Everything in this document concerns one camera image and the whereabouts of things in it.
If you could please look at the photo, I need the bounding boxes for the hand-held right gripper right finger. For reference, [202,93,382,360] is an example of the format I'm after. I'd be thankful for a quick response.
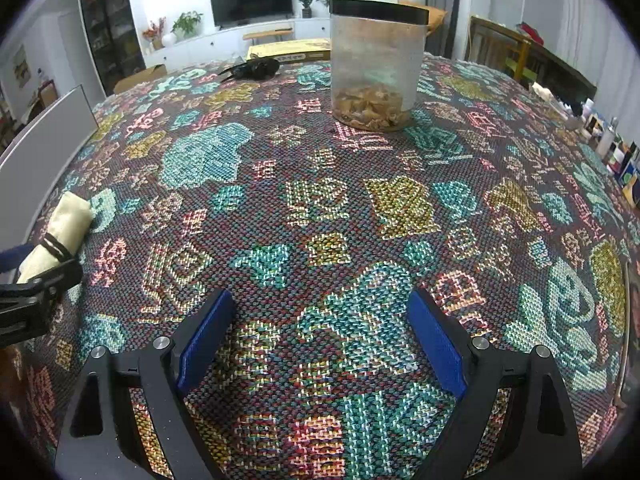
[406,287,585,480]

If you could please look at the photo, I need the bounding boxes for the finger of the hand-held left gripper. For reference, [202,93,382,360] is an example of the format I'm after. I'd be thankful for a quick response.
[0,259,84,347]
[0,246,32,272]

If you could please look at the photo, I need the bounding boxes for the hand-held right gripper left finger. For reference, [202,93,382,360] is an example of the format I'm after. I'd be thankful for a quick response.
[55,287,237,480]

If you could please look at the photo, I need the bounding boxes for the cream cloth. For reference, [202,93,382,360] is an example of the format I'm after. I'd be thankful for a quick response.
[17,191,95,286]

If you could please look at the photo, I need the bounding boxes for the white storage box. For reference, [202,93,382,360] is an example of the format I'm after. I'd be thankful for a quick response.
[0,85,99,256]

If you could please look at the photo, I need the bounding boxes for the patterned woven blanket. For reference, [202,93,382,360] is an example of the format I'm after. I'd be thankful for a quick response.
[20,52,640,480]

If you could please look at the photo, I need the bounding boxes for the thin wooden stick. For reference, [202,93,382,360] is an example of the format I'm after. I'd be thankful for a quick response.
[614,257,632,408]

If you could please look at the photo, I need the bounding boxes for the cardboard box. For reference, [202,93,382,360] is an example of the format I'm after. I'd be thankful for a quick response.
[113,64,168,93]

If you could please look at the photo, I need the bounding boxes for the black display cabinet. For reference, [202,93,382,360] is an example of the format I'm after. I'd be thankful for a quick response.
[76,0,146,98]

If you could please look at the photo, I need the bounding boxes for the row of small bottles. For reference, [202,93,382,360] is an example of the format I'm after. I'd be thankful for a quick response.
[580,97,640,196]

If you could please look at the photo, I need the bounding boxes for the red flowers in vase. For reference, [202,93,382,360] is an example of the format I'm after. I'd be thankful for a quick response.
[142,17,167,51]

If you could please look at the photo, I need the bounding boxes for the white TV cabinet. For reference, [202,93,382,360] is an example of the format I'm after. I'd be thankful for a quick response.
[150,17,333,73]

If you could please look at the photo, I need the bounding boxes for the clear jar with black lid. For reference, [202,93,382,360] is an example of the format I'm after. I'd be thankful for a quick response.
[329,0,430,132]

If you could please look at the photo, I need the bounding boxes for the bushy potted plant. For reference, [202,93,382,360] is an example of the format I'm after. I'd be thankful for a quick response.
[171,11,203,38]

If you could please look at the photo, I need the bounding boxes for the dark wooden bench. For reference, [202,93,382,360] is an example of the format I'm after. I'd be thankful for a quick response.
[467,16,598,106]

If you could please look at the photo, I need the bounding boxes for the yellow flat box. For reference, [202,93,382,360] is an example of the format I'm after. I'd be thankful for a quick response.
[248,37,333,63]

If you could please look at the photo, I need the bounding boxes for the red item on bench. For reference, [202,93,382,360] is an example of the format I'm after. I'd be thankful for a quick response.
[517,22,546,46]

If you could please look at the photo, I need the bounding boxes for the black television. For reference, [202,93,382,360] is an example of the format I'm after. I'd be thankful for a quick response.
[209,0,293,30]

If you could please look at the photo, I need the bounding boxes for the white sheer curtain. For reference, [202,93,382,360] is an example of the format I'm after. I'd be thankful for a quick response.
[550,0,640,111]

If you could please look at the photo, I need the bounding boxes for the framed wall picture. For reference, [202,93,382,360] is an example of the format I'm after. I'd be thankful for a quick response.
[12,45,32,88]

